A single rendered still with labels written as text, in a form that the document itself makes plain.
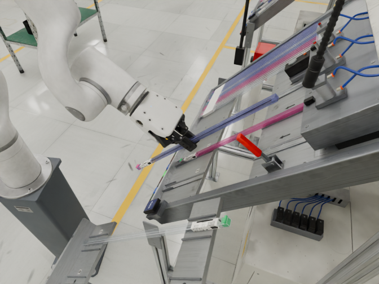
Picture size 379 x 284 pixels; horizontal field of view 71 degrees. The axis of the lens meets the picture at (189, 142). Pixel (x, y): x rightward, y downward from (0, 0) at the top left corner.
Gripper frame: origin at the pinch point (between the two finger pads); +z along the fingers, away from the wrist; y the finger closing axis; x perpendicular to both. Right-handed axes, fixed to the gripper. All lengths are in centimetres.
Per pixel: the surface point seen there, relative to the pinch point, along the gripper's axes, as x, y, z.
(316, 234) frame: 5, 5, 53
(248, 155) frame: 49, 60, 48
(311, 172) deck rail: -24.1, -10.0, 15.4
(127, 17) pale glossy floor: 187, 274, -108
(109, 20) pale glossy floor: 198, 259, -125
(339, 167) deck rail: -28.2, -10.0, 16.7
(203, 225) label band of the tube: -9.9, -22.2, 6.7
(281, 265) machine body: 13.1, -6.7, 47.3
